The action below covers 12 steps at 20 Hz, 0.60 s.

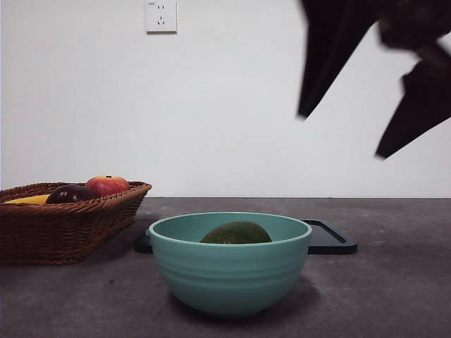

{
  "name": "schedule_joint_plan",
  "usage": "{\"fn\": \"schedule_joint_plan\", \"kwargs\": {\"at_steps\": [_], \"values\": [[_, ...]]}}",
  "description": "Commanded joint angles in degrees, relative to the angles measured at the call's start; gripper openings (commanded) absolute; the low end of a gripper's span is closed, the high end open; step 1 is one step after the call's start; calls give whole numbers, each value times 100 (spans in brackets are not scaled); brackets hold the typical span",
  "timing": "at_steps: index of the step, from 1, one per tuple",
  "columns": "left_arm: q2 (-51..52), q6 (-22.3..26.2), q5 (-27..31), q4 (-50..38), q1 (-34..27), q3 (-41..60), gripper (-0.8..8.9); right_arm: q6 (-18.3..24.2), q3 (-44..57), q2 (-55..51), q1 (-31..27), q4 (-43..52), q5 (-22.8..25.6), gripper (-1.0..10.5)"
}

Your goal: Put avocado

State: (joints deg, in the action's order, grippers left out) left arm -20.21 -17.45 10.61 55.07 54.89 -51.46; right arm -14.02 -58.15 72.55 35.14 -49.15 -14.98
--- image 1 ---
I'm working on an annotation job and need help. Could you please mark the white wall power socket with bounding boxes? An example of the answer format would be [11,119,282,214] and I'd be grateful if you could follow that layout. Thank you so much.
[146,0,178,35]

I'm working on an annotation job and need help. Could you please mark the red and yellow apple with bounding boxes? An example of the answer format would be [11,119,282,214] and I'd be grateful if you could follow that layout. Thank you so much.
[85,175,131,198]

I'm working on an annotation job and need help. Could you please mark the green avocado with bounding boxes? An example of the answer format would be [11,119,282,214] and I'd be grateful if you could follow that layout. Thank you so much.
[199,220,273,244]

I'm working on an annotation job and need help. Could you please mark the dark red apple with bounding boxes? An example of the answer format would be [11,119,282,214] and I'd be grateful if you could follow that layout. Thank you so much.
[45,184,99,204]

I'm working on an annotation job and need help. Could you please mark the brown wicker basket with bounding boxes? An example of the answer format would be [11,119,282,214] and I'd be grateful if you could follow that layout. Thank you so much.
[0,180,153,265]

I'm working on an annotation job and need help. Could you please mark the yellow banana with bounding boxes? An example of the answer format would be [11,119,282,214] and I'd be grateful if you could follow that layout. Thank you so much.
[2,194,51,205]

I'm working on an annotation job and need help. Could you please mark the teal ceramic bowl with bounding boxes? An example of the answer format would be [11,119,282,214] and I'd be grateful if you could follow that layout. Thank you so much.
[148,211,313,315]

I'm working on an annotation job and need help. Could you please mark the black rectangular tray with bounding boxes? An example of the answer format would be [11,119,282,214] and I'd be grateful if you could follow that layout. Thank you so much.
[134,218,359,255]

